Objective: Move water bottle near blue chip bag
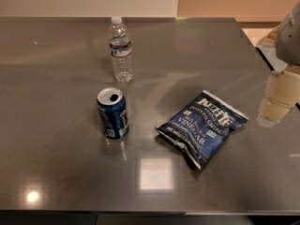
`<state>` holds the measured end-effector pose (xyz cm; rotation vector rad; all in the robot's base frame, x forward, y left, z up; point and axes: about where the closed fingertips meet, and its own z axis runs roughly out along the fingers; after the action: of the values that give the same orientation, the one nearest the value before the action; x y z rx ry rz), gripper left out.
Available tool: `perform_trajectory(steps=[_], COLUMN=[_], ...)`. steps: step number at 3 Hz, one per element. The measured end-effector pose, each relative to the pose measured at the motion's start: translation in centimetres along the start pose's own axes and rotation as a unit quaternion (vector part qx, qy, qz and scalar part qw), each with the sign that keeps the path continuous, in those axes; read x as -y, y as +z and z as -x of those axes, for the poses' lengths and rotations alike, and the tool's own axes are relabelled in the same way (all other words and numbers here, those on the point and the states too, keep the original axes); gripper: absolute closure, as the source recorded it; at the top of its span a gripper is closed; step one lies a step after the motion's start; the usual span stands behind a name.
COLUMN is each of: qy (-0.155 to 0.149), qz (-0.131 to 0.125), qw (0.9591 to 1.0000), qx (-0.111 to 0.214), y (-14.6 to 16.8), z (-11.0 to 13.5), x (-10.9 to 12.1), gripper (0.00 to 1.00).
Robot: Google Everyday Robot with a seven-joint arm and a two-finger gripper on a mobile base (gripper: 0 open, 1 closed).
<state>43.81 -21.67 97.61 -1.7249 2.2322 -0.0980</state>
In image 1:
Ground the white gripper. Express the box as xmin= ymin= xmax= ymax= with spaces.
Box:
xmin=257 ymin=2 xmax=300 ymax=128

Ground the clear plastic water bottle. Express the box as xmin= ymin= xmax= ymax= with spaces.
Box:
xmin=108 ymin=16 xmax=133 ymax=83

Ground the blue kettle chip bag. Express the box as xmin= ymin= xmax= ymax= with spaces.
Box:
xmin=156 ymin=90 xmax=248 ymax=170

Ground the blue soda can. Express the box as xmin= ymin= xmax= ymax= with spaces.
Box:
xmin=97 ymin=87 xmax=128 ymax=139

